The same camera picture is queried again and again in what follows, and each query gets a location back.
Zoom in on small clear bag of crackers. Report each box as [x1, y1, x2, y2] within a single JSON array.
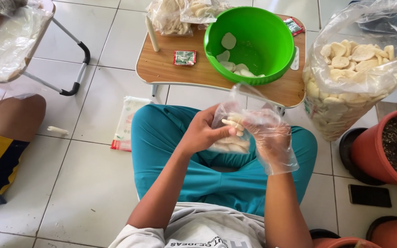
[[208, 83, 282, 154]]

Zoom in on person's white shirt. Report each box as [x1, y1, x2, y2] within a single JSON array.
[[108, 202, 266, 248]]

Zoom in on white candle stub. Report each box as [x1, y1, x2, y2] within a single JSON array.
[[47, 126, 69, 136]]

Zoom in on pack of plastic bags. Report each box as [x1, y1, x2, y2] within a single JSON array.
[[111, 96, 152, 152]]

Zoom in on black pot saucer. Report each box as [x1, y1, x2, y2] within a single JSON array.
[[339, 127, 387, 186]]

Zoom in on person's teal trousers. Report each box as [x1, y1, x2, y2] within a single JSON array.
[[131, 104, 318, 217]]

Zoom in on black smartphone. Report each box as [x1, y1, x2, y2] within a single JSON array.
[[348, 184, 393, 208]]

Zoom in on white candle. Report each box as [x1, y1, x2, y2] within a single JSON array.
[[145, 16, 160, 52]]

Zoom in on folding table with black feet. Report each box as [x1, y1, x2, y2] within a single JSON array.
[[0, 0, 91, 97]]

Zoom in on small wooden folding table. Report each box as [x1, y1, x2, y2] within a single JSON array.
[[135, 13, 306, 109]]

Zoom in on person's right hand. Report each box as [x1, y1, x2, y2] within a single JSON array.
[[241, 110, 300, 176]]

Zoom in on red green seasoning sachet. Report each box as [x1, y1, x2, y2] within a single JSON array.
[[173, 50, 197, 66], [283, 17, 304, 37]]

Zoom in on large clear sack of crackers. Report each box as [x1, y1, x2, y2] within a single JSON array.
[[302, 0, 397, 142]]

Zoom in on packed clear cracker bag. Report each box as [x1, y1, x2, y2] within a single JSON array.
[[180, 0, 232, 25], [146, 0, 194, 37]]

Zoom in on green plastic bowl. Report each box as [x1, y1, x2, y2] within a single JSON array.
[[204, 6, 296, 86]]

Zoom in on empty clear plastic bag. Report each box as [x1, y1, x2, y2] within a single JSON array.
[[0, 5, 54, 100]]

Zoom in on terracotta plant pot with soil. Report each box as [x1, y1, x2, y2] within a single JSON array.
[[351, 109, 397, 194]]

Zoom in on raw white crackers in bowl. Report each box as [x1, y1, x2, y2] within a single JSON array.
[[216, 32, 265, 78]]

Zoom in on person's left hand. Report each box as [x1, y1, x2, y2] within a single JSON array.
[[178, 104, 238, 155]]

